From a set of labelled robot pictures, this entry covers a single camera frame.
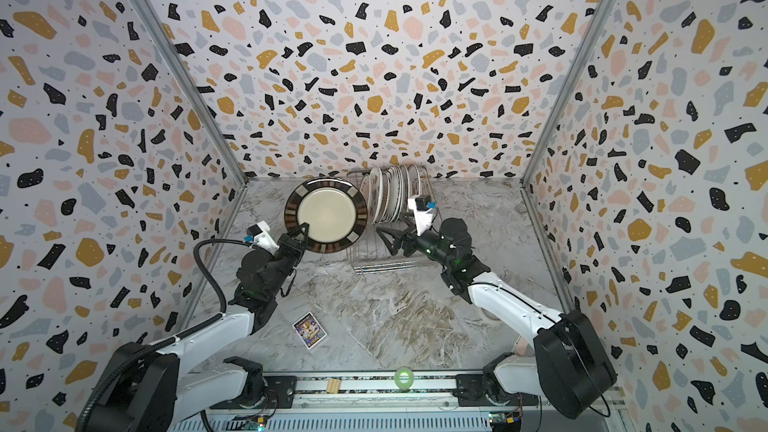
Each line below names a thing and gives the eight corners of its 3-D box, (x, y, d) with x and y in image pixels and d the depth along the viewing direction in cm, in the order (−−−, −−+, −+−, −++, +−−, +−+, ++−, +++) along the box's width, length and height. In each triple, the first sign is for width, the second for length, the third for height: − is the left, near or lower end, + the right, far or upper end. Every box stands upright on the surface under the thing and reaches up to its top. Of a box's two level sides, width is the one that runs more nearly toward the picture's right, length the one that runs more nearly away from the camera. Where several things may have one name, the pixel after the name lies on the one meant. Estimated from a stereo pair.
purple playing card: (309, 350, 82) (307, 348, 81) (293, 327, 86) (291, 325, 84) (327, 334, 85) (326, 332, 83) (312, 313, 89) (310, 310, 87)
